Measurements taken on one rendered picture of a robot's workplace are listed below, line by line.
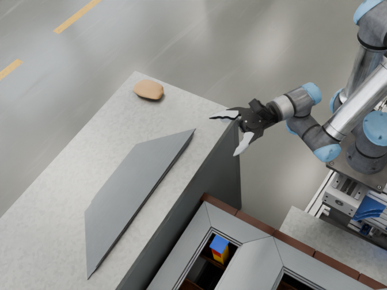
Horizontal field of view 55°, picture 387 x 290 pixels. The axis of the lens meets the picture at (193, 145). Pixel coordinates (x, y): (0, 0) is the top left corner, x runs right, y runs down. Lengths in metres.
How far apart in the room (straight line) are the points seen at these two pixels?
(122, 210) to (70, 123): 1.93
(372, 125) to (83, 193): 1.15
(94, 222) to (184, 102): 0.68
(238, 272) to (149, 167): 0.56
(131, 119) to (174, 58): 1.86
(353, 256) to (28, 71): 3.28
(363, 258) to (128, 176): 1.08
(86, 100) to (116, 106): 1.62
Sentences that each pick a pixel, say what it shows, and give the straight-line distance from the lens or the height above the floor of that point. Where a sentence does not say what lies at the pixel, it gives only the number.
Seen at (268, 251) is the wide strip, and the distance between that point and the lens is 1.60.
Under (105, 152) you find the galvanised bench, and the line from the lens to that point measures 1.69.
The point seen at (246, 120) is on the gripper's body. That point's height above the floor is 1.47.
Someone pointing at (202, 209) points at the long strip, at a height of 0.85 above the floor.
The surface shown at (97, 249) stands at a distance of 1.48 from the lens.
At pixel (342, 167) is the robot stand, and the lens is 1.59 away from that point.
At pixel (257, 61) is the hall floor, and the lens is 3.43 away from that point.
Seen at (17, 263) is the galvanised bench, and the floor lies 1.05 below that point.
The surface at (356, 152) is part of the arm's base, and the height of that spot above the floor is 1.11.
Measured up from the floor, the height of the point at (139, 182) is 1.07.
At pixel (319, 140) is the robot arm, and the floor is 1.37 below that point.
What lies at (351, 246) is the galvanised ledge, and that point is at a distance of 1.85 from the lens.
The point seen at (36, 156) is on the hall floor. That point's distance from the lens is 3.28.
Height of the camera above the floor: 2.38
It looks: 55 degrees down
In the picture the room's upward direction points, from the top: 13 degrees counter-clockwise
